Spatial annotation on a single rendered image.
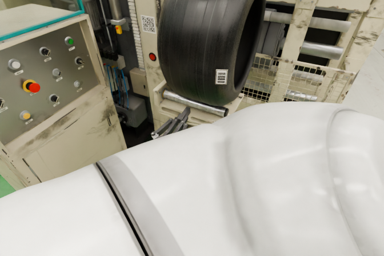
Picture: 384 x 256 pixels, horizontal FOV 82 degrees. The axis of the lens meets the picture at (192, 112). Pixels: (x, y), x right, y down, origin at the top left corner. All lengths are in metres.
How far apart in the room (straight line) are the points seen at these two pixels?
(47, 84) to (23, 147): 0.27
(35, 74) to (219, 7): 0.76
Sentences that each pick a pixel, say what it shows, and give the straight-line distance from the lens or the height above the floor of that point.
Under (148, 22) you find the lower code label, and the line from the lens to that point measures 1.09.
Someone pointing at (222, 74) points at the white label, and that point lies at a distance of 0.76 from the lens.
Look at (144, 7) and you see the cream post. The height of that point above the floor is 1.29.
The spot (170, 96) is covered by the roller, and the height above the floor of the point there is 0.91.
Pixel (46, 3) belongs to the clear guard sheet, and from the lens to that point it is 1.07.
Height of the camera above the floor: 1.56
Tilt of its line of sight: 40 degrees down
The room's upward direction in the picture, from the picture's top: straight up
